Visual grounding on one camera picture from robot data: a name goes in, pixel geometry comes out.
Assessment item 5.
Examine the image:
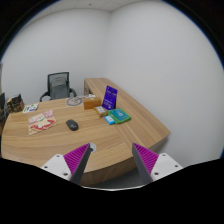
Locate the small blue card box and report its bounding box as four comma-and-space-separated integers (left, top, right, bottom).
104, 116, 115, 125

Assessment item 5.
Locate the small tan packet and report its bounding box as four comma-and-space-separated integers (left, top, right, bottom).
94, 106, 107, 117

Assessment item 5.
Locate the purple standing card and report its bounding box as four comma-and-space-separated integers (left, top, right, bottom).
102, 86, 118, 110

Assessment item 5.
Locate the dark product boxes stack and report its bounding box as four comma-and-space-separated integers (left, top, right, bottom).
7, 94, 24, 113

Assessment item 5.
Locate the black computer mouse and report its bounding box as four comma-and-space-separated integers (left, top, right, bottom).
66, 120, 79, 131

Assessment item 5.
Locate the green and white leaflet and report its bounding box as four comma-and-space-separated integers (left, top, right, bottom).
23, 103, 39, 113

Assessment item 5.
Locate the desk cable grommet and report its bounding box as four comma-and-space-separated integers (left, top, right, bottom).
89, 143, 97, 153

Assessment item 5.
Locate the black mesh office chair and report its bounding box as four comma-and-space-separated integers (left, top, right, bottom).
39, 72, 77, 101

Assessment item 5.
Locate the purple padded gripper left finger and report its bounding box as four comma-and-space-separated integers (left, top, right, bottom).
42, 143, 92, 185

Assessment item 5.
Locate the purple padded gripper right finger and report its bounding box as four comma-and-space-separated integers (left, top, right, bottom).
132, 143, 182, 184

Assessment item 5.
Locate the green book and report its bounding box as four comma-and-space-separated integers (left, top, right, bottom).
108, 108, 131, 124

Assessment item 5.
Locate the cartoon dog mouse pad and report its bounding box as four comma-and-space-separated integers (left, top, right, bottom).
28, 110, 57, 135

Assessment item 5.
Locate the brown cardboard box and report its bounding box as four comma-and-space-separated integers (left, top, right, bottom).
83, 97, 101, 110

